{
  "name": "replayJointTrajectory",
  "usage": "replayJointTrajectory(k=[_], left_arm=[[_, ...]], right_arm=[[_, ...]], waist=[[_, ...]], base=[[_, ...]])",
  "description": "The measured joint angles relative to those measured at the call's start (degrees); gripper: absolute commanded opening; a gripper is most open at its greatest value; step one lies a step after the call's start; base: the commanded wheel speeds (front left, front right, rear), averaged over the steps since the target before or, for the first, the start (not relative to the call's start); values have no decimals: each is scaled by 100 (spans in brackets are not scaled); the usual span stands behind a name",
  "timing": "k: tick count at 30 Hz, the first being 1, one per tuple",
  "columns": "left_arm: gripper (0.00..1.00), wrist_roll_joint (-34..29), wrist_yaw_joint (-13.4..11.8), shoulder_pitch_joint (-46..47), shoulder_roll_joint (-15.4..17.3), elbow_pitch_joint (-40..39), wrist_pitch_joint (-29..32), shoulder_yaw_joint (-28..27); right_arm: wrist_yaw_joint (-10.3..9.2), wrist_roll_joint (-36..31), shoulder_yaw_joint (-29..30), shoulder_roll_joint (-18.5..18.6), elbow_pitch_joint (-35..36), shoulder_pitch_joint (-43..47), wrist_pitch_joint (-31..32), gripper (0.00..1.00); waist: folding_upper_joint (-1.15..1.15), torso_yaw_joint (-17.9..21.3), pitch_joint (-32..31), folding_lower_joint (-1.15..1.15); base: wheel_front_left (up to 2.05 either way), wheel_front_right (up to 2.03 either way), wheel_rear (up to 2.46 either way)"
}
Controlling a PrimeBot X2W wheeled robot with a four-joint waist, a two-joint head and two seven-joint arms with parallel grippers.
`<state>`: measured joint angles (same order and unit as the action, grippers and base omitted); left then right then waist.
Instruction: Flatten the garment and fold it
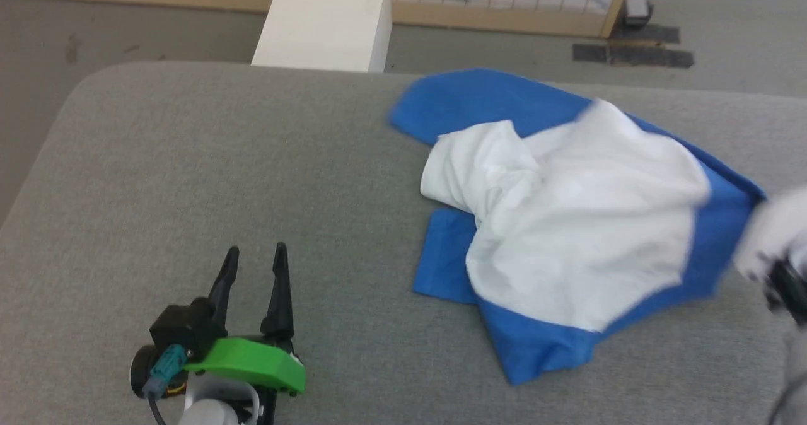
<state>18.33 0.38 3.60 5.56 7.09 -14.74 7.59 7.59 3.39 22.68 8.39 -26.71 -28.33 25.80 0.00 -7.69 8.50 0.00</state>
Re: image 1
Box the teal connector with cable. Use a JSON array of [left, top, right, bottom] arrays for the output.
[[142, 344, 190, 425]]

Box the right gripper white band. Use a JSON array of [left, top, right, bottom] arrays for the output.
[[734, 185, 807, 325]]

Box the medium black tape patch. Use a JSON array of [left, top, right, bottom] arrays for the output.
[[608, 24, 681, 45]]

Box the wooden framed lemon grid screen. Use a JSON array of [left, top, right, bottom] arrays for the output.
[[0, 0, 634, 38]]

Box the small black tape patch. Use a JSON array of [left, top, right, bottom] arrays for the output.
[[572, 44, 610, 63]]

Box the blue and white garment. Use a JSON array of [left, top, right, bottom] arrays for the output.
[[388, 67, 767, 387]]

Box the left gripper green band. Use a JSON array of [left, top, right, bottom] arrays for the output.
[[183, 243, 307, 425]]

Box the white rectangular box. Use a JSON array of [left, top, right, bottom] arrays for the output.
[[251, 0, 393, 73]]

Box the long black tape strip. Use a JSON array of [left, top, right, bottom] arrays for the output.
[[608, 44, 695, 69]]

